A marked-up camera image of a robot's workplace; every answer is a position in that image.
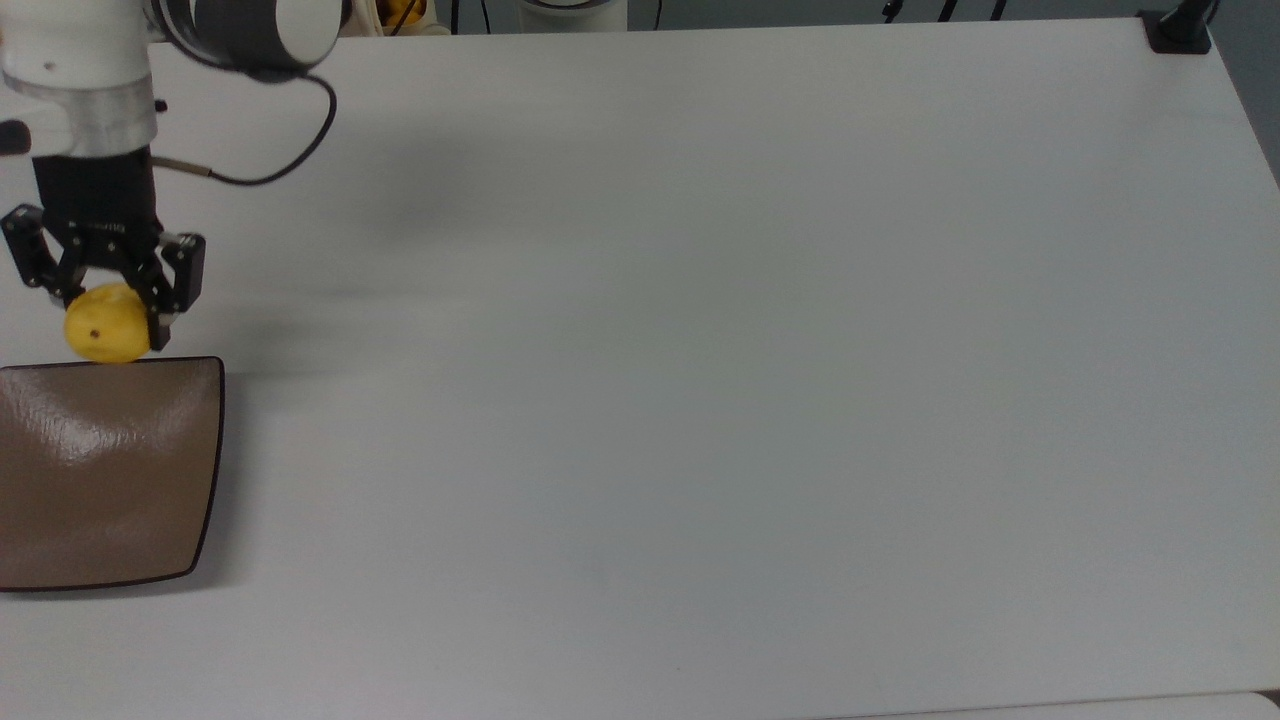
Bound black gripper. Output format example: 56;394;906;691
0;146;208;353

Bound yellow lemon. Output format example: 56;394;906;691
64;283;153;365

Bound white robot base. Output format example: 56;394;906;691
514;0;630;34

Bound brown square ceramic plate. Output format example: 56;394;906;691
0;356;227;594

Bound yellow toy in beige container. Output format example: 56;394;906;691
340;0;453;37

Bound black tripod legs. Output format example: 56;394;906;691
880;0;1009;23

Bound black table clamp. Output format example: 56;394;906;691
1139;0;1224;56

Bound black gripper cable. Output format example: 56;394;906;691
150;72;339;189

